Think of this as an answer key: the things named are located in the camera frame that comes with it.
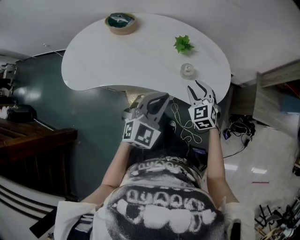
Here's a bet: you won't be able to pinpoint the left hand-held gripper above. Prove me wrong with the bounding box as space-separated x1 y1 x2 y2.
121 92 170 150

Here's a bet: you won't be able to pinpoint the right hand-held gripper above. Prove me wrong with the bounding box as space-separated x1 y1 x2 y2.
186 80 221 131

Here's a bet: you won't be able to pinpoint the small clear glass cup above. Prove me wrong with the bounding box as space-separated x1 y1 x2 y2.
180 62 196 79

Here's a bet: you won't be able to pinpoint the person's right forearm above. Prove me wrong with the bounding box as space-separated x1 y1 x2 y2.
205 127 240 210

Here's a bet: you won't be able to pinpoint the person's left forearm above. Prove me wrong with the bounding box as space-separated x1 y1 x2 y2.
81 141 132 205

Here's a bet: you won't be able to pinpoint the white kidney-shaped table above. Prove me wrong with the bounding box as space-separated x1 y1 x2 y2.
61 13 232 105

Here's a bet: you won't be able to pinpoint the beige upholstered stool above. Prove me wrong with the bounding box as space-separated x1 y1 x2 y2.
125 90 151 105

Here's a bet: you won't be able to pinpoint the person's black trousers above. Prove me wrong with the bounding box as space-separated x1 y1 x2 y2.
131 110 209 165

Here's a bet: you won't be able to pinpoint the small green potted plant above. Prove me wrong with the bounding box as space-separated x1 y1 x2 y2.
173 35 195 54

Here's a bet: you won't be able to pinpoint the grey wooden shelf unit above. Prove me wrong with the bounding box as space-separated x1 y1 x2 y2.
228 59 300 139

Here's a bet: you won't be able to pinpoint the round woven basket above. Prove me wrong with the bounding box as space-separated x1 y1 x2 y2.
104 12 139 36

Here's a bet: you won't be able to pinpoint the person's printed shirt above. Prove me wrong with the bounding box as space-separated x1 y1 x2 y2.
53 161 256 240

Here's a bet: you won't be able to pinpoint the dark wooden furniture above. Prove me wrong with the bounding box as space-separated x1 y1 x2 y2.
0 118 79 202

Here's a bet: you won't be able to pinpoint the black device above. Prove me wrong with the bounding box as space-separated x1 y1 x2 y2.
6 104 38 123

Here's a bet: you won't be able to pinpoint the white black-striped furniture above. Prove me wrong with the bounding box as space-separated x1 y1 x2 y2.
0 175 60 226

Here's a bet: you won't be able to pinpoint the white power strip cable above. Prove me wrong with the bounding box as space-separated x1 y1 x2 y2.
170 96 203 144

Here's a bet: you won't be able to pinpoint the black cable bundle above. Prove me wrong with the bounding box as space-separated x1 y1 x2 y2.
222 114 256 148

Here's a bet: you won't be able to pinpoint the black floor cable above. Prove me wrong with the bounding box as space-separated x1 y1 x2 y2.
222 140 249 159

